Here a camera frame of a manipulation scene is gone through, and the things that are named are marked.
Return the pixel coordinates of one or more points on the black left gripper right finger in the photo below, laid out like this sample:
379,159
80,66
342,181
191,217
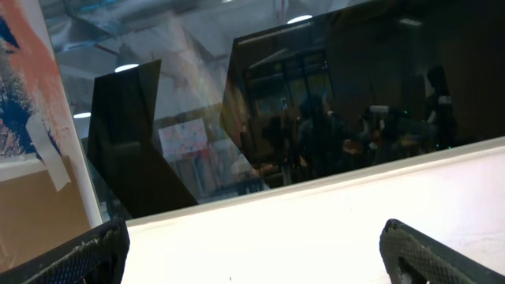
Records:
410,256

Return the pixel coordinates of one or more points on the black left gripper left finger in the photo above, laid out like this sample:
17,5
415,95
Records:
97,256

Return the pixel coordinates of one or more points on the orange blue wall poster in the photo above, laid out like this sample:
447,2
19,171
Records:
47,196

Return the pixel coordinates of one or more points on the black glass panel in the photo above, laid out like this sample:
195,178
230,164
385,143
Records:
266,94

